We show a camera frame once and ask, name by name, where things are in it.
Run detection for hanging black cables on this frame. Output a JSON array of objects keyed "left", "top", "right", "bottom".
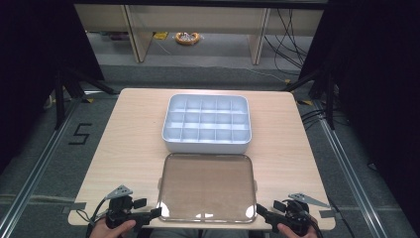
[{"left": 262, "top": 8, "right": 314, "bottom": 77}]

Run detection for grey tape piece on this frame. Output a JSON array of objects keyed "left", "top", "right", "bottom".
[
  {"left": 61, "top": 201, "right": 88, "bottom": 215},
  {"left": 318, "top": 208, "right": 338, "bottom": 219}
]

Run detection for person's right hand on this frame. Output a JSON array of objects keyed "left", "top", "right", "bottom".
[{"left": 276, "top": 221, "right": 320, "bottom": 238}]

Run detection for black tripod stand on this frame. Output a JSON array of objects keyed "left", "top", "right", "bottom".
[
  {"left": 282, "top": 66, "right": 337, "bottom": 131},
  {"left": 53, "top": 64, "right": 119, "bottom": 131}
]

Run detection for clear plastic lid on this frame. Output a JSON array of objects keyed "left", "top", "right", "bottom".
[{"left": 157, "top": 152, "right": 259, "bottom": 224}]

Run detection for hand-held gripper cable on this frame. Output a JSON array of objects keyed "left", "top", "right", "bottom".
[
  {"left": 306, "top": 211, "right": 327, "bottom": 238},
  {"left": 75, "top": 196, "right": 112, "bottom": 236}
]

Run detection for aluminium floor rail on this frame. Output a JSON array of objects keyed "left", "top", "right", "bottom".
[
  {"left": 312, "top": 98, "right": 388, "bottom": 238},
  {"left": 0, "top": 94, "right": 84, "bottom": 238}
]

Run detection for left hand-held gripper cable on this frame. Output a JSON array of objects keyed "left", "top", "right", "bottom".
[{"left": 75, "top": 196, "right": 112, "bottom": 236}]

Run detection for black curtain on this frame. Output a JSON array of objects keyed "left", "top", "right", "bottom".
[
  {"left": 297, "top": 0, "right": 420, "bottom": 230},
  {"left": 0, "top": 0, "right": 106, "bottom": 175}
]

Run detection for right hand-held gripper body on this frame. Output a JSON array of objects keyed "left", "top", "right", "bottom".
[{"left": 268, "top": 192, "right": 332, "bottom": 238}]

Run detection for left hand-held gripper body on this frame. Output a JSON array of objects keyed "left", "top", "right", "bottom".
[{"left": 104, "top": 184, "right": 157, "bottom": 230}]

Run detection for beige wooden desk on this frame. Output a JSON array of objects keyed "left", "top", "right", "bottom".
[{"left": 73, "top": 3, "right": 325, "bottom": 65}]

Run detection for black floor cables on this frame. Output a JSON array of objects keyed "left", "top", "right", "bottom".
[{"left": 299, "top": 108, "right": 348, "bottom": 131}]

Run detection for person's left hand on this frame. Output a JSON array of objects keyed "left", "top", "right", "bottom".
[{"left": 88, "top": 217, "right": 137, "bottom": 238}]

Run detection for white compartment storage box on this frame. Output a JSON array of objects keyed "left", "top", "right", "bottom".
[{"left": 160, "top": 93, "right": 253, "bottom": 155}]

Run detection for orange ring of parts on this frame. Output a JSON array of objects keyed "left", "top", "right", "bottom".
[{"left": 174, "top": 31, "right": 201, "bottom": 47}]

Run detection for right hand-held gripper cable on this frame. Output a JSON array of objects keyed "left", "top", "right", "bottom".
[{"left": 306, "top": 211, "right": 327, "bottom": 238}]

